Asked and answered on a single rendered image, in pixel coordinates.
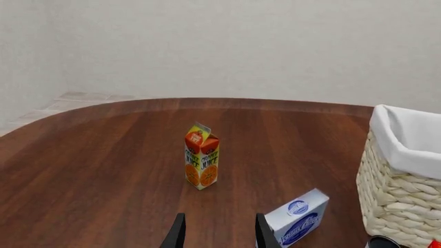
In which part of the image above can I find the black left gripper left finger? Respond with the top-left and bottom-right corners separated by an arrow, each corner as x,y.
161,213 -> 187,248

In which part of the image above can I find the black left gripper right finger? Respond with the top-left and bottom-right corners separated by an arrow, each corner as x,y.
255,213 -> 279,248

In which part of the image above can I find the woven basket with white liner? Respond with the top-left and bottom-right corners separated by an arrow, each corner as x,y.
356,103 -> 441,248

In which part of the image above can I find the white and blue printed box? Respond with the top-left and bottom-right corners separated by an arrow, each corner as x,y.
264,188 -> 330,248

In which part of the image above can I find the orange juice carton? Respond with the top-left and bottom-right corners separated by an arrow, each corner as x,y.
184,121 -> 221,191

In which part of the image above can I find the dark tin can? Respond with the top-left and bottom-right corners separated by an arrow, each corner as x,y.
366,236 -> 400,248

